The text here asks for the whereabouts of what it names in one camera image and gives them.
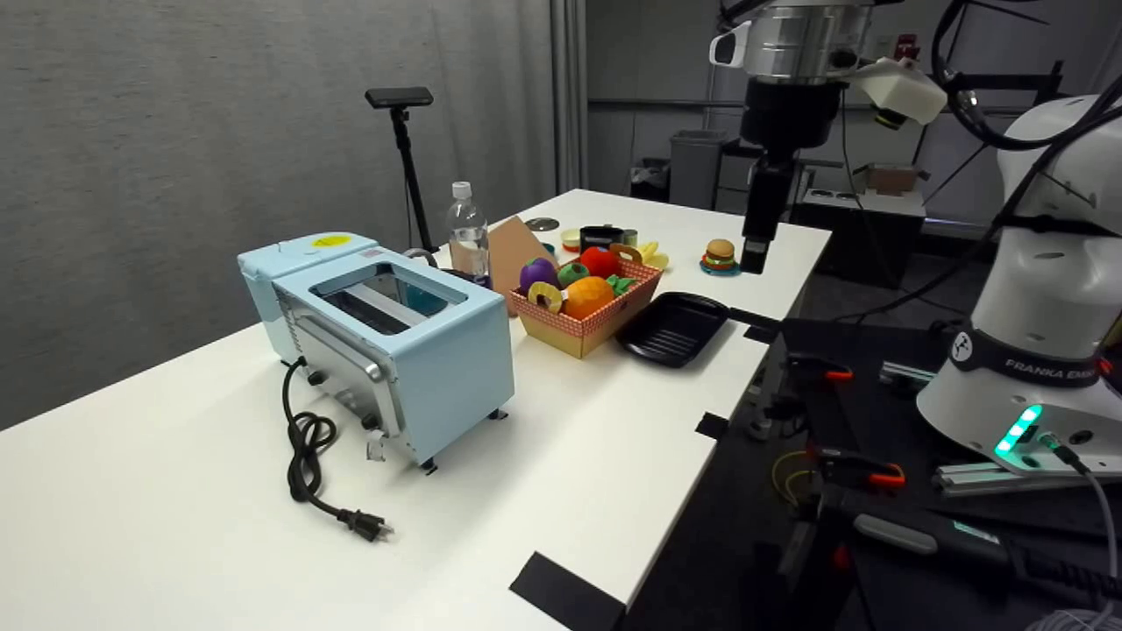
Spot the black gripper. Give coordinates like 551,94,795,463
738,77,846,278

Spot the purple plush toy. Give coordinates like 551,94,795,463
516,256,559,296

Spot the brown cardboard box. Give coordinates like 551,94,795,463
849,161,933,201

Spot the big red tomato plush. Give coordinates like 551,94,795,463
574,241,627,282

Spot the cardboard box with gingham lining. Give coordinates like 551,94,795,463
483,215,664,360

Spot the small burger toy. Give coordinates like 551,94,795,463
698,234,743,282

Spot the grey storage bin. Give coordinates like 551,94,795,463
664,126,723,211

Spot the small yellow toy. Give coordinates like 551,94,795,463
635,237,675,278

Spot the black ridged tray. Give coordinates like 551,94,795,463
614,290,733,371

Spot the dark round container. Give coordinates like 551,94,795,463
574,222,642,251

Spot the clear plastic water bottle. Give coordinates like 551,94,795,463
446,174,493,288

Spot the light blue toaster oven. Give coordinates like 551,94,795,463
233,228,518,475

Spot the grey backdrop curtain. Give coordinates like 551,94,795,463
0,0,590,430

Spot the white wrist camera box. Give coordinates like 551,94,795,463
855,57,951,130

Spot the aluminium frame rail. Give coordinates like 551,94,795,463
933,456,1122,506

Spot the camera on black stand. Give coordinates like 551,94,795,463
359,84,438,256

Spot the black power cord with plug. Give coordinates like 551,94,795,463
278,357,393,547

